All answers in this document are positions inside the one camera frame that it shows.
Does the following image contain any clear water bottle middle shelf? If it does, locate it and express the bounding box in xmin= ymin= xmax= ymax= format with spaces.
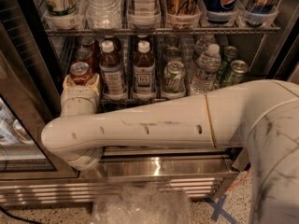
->
xmin=192 ymin=44 xmax=221 ymax=92

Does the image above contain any left brown tea bottle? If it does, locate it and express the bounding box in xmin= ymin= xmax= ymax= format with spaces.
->
xmin=99 ymin=40 xmax=126 ymax=95

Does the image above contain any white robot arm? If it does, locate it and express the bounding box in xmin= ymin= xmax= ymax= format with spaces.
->
xmin=41 ymin=79 xmax=299 ymax=224

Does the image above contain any clear water bottle shelf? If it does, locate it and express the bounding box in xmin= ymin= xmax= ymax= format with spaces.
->
xmin=192 ymin=44 xmax=221 ymax=92
xmin=86 ymin=0 xmax=121 ymax=29

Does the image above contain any white carton top shelf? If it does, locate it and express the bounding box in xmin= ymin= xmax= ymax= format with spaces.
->
xmin=38 ymin=0 xmax=78 ymax=17

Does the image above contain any brown tea bottle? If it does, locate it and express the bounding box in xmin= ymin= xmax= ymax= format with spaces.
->
xmin=99 ymin=40 xmax=126 ymax=95
xmin=133 ymin=41 xmax=155 ymax=94

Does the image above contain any clear water bottle top shelf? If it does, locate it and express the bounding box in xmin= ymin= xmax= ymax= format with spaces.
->
xmin=86 ymin=0 xmax=121 ymax=29

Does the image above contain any black cable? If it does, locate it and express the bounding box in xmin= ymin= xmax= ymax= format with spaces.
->
xmin=0 ymin=206 xmax=43 ymax=224

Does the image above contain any rear green soda can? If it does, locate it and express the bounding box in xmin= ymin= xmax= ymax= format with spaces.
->
xmin=217 ymin=46 xmax=239 ymax=81

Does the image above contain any stainless steel fridge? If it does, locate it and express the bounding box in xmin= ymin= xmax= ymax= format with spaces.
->
xmin=0 ymin=0 xmax=299 ymax=207

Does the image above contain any clear plastic bag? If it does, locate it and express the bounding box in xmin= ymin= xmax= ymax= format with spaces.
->
xmin=88 ymin=184 xmax=192 ymax=224

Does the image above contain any orange cable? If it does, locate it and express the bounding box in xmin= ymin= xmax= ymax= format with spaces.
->
xmin=226 ymin=166 xmax=253 ymax=192

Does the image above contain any glass fridge door left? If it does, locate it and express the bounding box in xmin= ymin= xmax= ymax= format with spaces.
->
xmin=0 ymin=24 xmax=78 ymax=181

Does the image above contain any front white green soda can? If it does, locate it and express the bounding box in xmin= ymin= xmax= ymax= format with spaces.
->
xmin=163 ymin=61 xmax=185 ymax=93

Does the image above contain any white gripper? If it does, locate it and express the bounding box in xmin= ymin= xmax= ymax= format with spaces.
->
xmin=61 ymin=73 xmax=101 ymax=117

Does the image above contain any red coke can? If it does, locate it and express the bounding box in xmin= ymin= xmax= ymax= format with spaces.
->
xmin=75 ymin=48 xmax=96 ymax=72
xmin=69 ymin=62 xmax=93 ymax=85
xmin=78 ymin=35 xmax=99 ymax=57

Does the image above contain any right brown tea bottle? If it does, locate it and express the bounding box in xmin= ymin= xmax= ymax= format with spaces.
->
xmin=133 ymin=41 xmax=155 ymax=94

